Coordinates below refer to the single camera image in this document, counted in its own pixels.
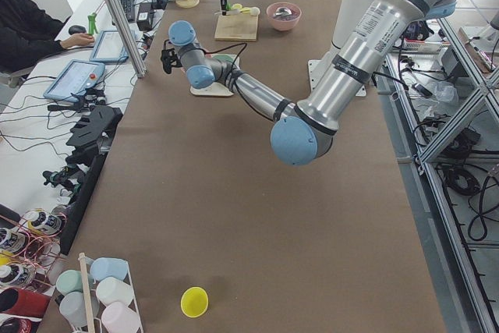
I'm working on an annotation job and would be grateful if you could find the wooden cutting board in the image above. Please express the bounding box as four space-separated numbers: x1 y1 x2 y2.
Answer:
214 14 259 42

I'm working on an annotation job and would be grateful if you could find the yellow plastic cup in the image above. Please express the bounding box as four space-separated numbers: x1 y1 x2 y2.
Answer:
180 286 209 318

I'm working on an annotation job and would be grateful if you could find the blue teach pendant near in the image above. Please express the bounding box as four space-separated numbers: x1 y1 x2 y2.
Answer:
43 59 105 102

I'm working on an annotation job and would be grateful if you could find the grey plastic cup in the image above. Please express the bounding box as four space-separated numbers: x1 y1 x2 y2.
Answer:
59 291 87 328

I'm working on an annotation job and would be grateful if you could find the cream rabbit tray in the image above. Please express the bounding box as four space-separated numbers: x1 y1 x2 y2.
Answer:
190 54 234 97

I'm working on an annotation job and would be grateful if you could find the person in black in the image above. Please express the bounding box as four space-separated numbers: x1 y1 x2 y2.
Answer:
1 0 94 72

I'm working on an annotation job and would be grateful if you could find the aluminium frame post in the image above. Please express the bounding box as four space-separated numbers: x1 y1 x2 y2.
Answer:
104 0 147 79

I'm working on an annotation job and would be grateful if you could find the pink plastic cup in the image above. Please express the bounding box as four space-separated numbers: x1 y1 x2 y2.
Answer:
101 301 140 333

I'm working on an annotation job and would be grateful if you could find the blue teach pendant far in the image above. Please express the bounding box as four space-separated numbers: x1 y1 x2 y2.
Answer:
89 30 129 64

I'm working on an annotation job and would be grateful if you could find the blue plastic cup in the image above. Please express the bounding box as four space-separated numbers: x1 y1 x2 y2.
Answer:
90 257 129 282

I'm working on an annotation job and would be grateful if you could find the black keyboard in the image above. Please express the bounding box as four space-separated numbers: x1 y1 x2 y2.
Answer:
119 0 135 23

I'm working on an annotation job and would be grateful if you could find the large pink bowl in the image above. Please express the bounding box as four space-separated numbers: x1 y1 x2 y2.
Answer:
266 2 302 31

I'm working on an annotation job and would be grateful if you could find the white ceramic spoon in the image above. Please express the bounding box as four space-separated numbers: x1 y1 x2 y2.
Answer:
214 9 242 16

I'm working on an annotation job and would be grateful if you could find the green plastic cup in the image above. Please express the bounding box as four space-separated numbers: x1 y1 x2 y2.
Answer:
55 270 83 296

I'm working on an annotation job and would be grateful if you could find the white plastic cup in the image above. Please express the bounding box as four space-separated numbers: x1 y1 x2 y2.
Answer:
96 277 134 306

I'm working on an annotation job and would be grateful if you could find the black rack stand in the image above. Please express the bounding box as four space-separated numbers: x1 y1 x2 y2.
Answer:
65 105 123 166

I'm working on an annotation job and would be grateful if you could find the green bowl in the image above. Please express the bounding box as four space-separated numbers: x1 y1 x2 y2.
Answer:
211 53 239 65

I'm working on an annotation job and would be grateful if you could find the blue teach pendant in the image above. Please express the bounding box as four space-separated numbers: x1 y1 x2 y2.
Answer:
43 59 105 102
89 30 129 64

